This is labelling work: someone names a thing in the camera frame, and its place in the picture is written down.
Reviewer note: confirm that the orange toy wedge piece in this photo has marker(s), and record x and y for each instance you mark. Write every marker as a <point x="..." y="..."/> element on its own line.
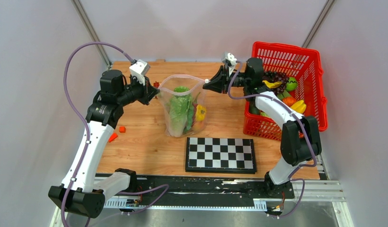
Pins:
<point x="113" y="137"/>

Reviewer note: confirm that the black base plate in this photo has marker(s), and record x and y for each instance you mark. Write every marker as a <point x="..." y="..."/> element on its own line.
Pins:
<point x="184" y="192"/>

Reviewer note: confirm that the wrist white camera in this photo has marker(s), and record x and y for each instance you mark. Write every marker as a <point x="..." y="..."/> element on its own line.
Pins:
<point x="229" y="61"/>
<point x="139" y="70"/>

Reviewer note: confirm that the red orange fruit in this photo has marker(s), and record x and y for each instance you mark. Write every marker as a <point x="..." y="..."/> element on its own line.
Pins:
<point x="289" y="101"/>

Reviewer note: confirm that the clear zip top bag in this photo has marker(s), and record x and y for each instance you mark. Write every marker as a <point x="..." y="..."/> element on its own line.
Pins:
<point x="181" y="84"/>

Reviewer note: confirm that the orange peach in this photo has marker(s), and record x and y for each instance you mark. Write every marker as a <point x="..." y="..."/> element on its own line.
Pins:
<point x="198" y="126"/>

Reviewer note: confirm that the yellow banana bunch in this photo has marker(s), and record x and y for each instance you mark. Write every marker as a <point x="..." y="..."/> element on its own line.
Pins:
<point x="272" y="85"/>
<point x="299" y="106"/>

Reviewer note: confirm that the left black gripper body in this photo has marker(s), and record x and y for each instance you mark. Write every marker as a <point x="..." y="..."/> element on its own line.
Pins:
<point x="135" y="91"/>

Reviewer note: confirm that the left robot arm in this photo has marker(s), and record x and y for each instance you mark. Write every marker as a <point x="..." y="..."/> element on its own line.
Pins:
<point x="82" y="196"/>

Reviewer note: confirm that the red chili pepper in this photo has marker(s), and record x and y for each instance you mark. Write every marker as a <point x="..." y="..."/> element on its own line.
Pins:
<point x="193" y="110"/>

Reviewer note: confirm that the dark purple grapes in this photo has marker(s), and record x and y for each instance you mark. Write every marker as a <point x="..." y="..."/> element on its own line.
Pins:
<point x="273" y="77"/>

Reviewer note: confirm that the yellow bell pepper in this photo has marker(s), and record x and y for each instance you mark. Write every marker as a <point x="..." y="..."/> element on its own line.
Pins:
<point x="200" y="113"/>

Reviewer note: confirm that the small orange toy block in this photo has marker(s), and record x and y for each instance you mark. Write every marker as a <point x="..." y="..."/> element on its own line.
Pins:
<point x="122" y="129"/>

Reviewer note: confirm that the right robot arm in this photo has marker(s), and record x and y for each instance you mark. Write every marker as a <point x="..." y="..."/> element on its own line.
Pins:
<point x="300" y="142"/>

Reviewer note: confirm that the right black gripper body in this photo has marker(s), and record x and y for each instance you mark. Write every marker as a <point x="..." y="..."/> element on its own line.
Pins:
<point x="239" y="79"/>

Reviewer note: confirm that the green napa cabbage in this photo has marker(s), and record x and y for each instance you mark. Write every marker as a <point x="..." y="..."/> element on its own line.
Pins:
<point x="180" y="115"/>

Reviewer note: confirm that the red plastic basket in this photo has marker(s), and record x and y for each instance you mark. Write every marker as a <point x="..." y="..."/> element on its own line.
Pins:
<point x="305" y="66"/>

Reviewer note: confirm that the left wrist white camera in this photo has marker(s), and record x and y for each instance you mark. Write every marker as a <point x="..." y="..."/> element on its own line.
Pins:
<point x="139" y="70"/>

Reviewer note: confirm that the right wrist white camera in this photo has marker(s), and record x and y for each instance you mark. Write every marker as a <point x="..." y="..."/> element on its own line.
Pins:
<point x="229" y="61"/>

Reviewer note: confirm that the black white checkerboard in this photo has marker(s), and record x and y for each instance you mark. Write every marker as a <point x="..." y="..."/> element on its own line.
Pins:
<point x="220" y="155"/>

